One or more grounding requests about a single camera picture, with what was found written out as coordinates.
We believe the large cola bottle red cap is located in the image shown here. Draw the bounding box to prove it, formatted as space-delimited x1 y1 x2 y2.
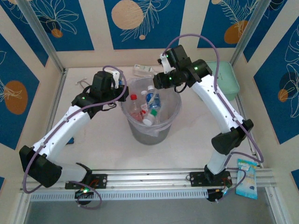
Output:
129 93 143 121

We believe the clear crushed bottle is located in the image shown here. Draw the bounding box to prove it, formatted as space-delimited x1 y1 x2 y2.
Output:
146 85 161 105

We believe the clear bottle large white cap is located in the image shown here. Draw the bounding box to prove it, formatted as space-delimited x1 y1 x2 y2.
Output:
142 114 162 126

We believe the transparent plastic trash bin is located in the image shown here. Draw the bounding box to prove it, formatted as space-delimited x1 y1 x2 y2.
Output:
120 77 182 146

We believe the clear plastic bin liner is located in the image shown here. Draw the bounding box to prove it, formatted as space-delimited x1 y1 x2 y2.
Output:
120 77 182 137

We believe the mint green plastic container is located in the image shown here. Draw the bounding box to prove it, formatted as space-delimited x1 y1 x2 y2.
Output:
205 61 241 101

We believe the black controller board green light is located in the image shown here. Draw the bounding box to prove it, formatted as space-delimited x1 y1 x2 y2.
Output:
74 188 94 199
206 188 228 203

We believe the blue white pouch packet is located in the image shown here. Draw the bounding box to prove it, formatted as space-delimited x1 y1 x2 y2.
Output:
235 158 259 200

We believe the thin white cord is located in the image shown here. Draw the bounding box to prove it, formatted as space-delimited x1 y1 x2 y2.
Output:
75 78 91 89

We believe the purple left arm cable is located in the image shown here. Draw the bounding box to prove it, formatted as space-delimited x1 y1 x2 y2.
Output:
23 65 128 210

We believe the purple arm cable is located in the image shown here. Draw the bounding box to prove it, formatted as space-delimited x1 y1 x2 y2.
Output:
163 34 264 203
23 65 128 210

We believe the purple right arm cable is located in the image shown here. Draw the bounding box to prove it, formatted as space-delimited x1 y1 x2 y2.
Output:
163 34 264 203

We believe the aluminium side rail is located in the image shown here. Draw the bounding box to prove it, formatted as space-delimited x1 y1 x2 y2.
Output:
48 69 69 124

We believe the aluminium frame post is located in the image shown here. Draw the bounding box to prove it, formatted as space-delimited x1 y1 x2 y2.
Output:
16 0 67 74
229 0 273 67

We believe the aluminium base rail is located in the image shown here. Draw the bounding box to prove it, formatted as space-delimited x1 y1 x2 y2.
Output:
20 168 275 191

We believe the white slotted cable duct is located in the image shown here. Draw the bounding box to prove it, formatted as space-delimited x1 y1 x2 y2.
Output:
29 189 209 202

